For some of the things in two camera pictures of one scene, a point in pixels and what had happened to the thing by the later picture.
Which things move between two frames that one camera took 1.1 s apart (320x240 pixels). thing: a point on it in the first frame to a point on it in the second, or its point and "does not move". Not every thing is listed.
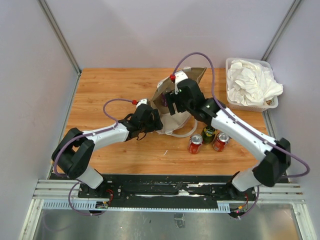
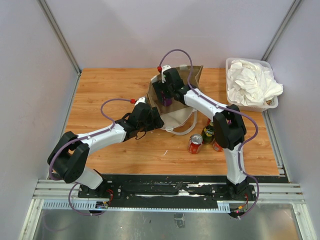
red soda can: x=195 y=144 does not move
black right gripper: x=172 y=97 to x=159 y=86
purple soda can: x=164 y=100 does not move
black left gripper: x=156 y=124 does not move
